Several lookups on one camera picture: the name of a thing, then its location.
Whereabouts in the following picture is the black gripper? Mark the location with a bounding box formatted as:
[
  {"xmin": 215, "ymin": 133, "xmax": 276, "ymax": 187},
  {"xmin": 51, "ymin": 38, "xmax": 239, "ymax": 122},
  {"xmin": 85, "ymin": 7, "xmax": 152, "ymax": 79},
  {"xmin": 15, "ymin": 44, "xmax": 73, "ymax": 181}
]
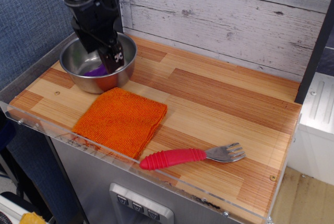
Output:
[{"xmin": 69, "ymin": 0, "xmax": 124, "ymax": 74}]

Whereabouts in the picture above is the stainless steel pot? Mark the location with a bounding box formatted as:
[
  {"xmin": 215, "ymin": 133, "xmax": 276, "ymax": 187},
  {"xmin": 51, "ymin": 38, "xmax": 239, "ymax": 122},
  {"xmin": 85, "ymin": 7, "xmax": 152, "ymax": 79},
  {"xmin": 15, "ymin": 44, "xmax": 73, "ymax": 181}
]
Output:
[{"xmin": 59, "ymin": 33, "xmax": 137, "ymax": 94}]

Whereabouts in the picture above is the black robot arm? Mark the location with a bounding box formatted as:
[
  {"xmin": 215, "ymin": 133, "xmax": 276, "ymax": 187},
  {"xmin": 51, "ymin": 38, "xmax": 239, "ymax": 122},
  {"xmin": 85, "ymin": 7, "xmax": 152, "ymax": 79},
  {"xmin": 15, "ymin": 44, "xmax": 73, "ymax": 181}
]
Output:
[{"xmin": 63, "ymin": 0, "xmax": 124, "ymax": 77}]

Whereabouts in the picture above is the purple toy eggplant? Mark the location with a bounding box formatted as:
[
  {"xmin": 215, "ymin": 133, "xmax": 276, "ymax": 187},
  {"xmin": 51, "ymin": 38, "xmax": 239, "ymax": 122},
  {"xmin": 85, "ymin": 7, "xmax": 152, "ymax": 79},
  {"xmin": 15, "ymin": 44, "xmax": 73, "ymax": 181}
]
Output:
[{"xmin": 83, "ymin": 64, "xmax": 108, "ymax": 77}]

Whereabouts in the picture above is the orange folded cloth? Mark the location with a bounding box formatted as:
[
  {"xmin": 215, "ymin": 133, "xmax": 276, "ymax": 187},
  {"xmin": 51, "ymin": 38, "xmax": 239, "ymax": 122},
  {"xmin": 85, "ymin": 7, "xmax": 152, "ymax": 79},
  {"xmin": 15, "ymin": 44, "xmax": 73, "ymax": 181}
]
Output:
[{"xmin": 72, "ymin": 88, "xmax": 168, "ymax": 159}]

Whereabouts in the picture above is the stainless steel cabinet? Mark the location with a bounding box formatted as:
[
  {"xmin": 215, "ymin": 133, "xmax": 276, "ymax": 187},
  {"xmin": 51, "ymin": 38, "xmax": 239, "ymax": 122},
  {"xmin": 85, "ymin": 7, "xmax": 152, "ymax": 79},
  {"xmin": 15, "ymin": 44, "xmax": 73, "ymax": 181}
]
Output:
[{"xmin": 48, "ymin": 136, "xmax": 243, "ymax": 223}]

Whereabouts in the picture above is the silver button control panel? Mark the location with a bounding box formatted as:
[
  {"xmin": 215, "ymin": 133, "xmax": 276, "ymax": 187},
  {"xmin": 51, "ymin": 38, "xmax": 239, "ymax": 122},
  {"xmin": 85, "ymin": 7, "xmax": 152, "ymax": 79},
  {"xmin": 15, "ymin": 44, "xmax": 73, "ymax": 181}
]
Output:
[{"xmin": 109, "ymin": 183, "xmax": 174, "ymax": 223}]

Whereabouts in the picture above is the white side unit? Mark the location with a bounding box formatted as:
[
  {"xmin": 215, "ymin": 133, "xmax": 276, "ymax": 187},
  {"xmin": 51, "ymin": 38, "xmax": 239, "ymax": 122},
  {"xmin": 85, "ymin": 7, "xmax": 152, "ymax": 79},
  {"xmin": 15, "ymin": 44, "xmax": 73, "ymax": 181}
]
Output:
[{"xmin": 287, "ymin": 73, "xmax": 333, "ymax": 185}]

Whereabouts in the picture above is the clear acrylic guard rail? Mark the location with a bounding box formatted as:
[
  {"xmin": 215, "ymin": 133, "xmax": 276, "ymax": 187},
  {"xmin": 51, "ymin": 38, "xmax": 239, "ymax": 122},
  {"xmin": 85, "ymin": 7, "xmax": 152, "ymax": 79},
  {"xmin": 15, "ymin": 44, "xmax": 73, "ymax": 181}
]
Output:
[{"xmin": 1, "ymin": 102, "xmax": 292, "ymax": 223}]

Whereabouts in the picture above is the red handled metal fork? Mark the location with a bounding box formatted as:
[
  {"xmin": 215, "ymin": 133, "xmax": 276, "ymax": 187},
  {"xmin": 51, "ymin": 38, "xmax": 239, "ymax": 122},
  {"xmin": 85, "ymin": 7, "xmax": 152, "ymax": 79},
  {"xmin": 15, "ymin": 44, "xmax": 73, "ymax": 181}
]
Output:
[{"xmin": 139, "ymin": 143, "xmax": 246, "ymax": 170}]

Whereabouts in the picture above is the dark right upright post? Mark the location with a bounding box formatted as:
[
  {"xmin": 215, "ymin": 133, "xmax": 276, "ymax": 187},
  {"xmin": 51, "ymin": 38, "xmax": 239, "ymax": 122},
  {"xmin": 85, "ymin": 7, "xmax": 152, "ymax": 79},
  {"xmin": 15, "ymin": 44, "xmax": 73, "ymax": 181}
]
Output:
[{"xmin": 294, "ymin": 0, "xmax": 334, "ymax": 104}]

